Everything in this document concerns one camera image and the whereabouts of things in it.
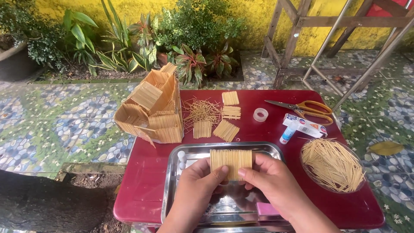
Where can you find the person's left hand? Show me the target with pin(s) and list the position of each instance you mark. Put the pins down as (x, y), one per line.
(197, 191)

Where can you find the person's right hand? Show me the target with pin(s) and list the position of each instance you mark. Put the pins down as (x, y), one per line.
(275, 187)

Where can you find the large toothpick panel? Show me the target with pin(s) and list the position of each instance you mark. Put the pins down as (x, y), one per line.
(231, 163)

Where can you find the pink sponge block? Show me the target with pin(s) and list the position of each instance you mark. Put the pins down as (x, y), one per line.
(267, 209)

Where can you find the steel tray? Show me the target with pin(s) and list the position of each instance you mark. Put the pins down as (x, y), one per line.
(226, 200)

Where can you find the white plastic pieces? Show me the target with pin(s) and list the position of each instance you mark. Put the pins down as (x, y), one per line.
(181, 160)

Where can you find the red plastic table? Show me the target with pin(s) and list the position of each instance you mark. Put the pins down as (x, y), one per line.
(145, 181)

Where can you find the white glue bottle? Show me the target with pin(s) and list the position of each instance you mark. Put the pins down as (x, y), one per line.
(288, 133)

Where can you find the small toothpick panel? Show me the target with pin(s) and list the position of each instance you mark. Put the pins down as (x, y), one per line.
(202, 129)
(230, 98)
(226, 130)
(231, 112)

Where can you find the clear bowl of toothpicks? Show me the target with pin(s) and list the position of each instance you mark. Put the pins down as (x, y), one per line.
(333, 165)

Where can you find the white glue box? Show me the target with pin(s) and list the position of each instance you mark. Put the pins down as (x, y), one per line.
(305, 125)

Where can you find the clear tape roll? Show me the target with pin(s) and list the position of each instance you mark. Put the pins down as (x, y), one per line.
(260, 114)

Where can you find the pile of loose toothpicks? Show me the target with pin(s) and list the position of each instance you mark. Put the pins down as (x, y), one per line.
(202, 111)

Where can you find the toothpick model house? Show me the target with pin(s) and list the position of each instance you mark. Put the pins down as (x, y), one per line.
(152, 110)

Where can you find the yellow fallen leaf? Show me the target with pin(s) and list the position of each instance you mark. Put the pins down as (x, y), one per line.
(386, 148)

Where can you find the garden bed of plants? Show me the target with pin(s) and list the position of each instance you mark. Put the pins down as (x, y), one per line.
(145, 42)

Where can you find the dark plant pot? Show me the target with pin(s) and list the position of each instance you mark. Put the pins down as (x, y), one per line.
(14, 61)

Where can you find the wooden ladder frame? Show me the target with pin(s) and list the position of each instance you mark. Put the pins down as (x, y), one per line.
(291, 42)

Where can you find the metal rack frame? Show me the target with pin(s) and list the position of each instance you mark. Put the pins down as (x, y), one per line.
(365, 55)

